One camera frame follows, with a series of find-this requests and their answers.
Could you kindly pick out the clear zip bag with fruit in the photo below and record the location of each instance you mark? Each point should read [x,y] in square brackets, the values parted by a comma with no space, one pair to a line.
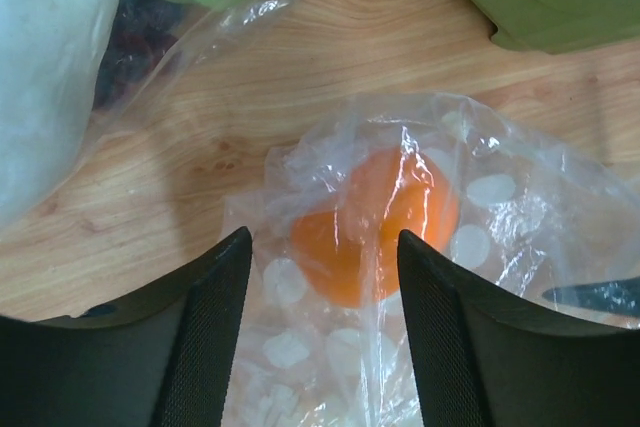
[534,214]

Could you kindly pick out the fake orange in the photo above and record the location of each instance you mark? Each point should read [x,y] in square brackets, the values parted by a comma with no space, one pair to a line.
[346,247]

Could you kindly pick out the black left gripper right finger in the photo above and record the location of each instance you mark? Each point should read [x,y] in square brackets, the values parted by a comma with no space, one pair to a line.
[483,356]

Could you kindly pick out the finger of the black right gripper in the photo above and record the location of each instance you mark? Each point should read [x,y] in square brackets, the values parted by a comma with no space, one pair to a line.
[619,297]

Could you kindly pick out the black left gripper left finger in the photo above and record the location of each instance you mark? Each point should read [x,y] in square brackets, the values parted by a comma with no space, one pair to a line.
[160,355]

